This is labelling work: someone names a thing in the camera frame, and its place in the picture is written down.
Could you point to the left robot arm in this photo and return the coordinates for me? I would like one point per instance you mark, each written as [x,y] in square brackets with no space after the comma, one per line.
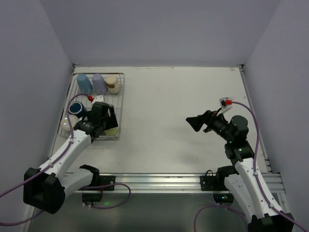
[48,186]

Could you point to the lavender plastic cup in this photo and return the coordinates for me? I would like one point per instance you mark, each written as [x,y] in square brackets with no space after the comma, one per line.
[99,84]

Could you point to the aluminium mounting rail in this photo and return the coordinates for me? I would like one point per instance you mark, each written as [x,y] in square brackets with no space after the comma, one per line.
[161,183]

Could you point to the dark blue mug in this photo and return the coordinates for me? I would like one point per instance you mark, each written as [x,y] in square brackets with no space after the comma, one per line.
[77,109]

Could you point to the wire dish rack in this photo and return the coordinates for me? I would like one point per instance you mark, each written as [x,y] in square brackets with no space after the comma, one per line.
[86,99]

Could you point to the beige cup with brown band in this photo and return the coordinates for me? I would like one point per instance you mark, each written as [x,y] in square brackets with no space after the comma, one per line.
[112,84]

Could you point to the light blue plastic cup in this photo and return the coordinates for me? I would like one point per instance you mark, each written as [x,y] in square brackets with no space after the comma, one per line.
[84,84]

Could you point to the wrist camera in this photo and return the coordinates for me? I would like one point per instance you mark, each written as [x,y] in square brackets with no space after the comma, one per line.
[225,105]
[98,98]

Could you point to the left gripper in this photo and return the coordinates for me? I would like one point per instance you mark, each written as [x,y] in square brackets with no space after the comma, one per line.
[110,116]

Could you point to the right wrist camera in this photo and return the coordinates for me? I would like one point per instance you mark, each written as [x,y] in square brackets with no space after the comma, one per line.
[225,105]

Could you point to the light green ceramic mug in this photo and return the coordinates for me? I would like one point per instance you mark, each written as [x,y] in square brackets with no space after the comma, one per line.
[112,132]

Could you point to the white pearly round cup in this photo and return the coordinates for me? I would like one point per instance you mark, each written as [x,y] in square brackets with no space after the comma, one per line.
[65,123]

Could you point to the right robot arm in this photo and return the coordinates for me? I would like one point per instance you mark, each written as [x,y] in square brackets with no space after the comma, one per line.
[243,178]

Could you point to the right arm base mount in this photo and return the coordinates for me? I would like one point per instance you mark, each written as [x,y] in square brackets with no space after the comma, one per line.
[210,183]

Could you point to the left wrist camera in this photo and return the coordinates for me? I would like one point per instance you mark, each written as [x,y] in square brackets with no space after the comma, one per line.
[98,98]

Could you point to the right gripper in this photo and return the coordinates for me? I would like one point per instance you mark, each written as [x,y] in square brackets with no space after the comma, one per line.
[207,121]

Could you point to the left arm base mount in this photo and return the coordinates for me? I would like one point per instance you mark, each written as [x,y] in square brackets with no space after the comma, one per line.
[93,193]

